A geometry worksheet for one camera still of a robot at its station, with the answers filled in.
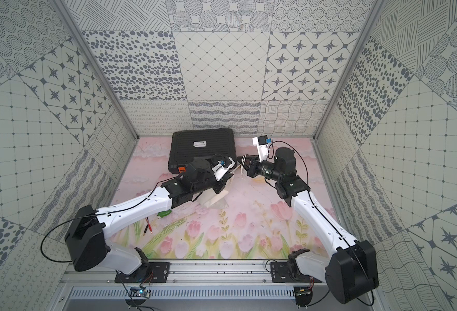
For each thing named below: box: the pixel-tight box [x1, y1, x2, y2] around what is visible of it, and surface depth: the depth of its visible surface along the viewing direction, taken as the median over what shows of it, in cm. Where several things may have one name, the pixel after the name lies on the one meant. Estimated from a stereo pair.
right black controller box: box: [293, 286, 313, 310], surface depth 73 cm
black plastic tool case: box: [167, 127, 237, 175], surface depth 110 cm
